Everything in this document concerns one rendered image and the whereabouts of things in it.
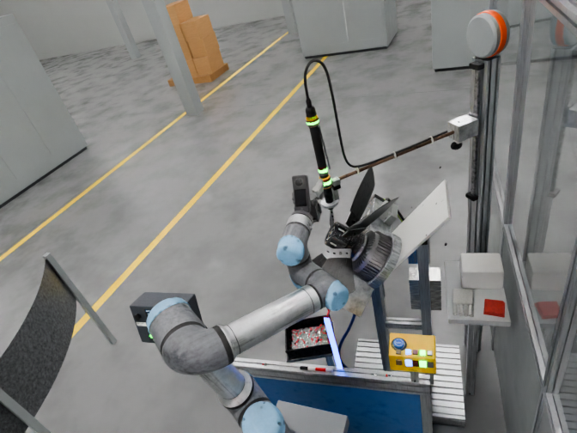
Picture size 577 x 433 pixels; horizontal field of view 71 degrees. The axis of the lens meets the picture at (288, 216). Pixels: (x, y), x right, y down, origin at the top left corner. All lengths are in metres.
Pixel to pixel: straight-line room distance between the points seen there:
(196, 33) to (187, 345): 8.78
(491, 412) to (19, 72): 7.26
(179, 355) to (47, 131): 6.96
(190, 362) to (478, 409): 1.99
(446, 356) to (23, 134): 6.64
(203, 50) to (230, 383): 8.72
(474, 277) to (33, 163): 6.77
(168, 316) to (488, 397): 2.07
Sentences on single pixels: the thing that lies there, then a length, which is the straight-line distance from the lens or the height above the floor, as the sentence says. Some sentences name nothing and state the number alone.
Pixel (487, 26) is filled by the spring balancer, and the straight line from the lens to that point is 1.71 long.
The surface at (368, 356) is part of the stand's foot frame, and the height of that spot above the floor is 0.08.
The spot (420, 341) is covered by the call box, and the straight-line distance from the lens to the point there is 1.59.
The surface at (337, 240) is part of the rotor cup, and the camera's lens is 1.78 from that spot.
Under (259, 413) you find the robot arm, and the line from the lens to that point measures 1.30.
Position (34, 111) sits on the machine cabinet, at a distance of 7.70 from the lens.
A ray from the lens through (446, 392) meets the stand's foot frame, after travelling 2.64.
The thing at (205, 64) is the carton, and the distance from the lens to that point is 9.62.
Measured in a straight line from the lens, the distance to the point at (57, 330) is 3.00.
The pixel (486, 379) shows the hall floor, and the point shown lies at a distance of 2.80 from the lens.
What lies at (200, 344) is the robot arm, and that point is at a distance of 0.98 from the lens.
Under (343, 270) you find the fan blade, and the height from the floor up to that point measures 1.19.
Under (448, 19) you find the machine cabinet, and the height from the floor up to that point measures 0.75.
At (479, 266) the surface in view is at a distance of 2.00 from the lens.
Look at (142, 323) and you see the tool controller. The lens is 1.87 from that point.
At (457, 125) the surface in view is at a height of 1.58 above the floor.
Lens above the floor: 2.36
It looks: 35 degrees down
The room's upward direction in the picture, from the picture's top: 16 degrees counter-clockwise
